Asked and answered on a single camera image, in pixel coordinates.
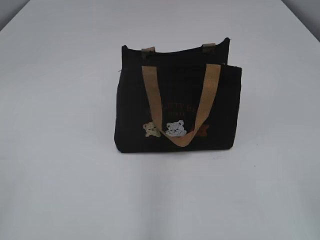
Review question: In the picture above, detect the black tote bag with bears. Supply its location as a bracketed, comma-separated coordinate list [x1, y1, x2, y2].
[114, 38, 242, 153]

